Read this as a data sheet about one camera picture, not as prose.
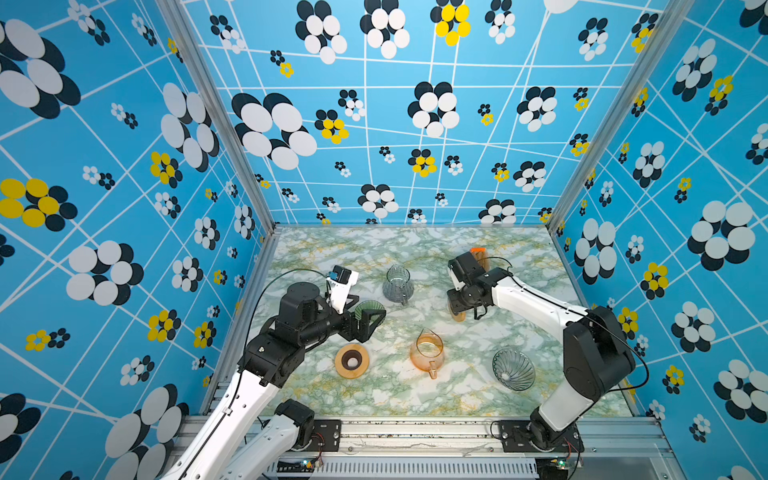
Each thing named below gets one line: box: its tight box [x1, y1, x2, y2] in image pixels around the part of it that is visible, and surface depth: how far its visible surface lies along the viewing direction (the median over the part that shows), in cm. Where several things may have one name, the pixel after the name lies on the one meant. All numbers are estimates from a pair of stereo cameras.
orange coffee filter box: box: [469, 247, 490, 272], surface depth 101 cm
